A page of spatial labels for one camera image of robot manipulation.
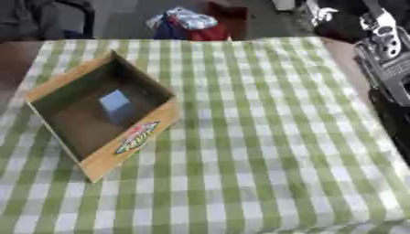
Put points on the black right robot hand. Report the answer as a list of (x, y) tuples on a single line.
[(397, 128)]

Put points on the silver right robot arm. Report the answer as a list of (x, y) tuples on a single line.
[(385, 61)]

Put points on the dark brown box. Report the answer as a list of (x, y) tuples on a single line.
[(235, 18)]

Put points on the tan cardboard box dark inside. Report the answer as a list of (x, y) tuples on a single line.
[(144, 134)]

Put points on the blue red white bag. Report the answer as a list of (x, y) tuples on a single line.
[(187, 23)]

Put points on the blue block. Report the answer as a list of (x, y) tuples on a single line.
[(114, 101)]

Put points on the black chair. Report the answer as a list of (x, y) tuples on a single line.
[(32, 18)]

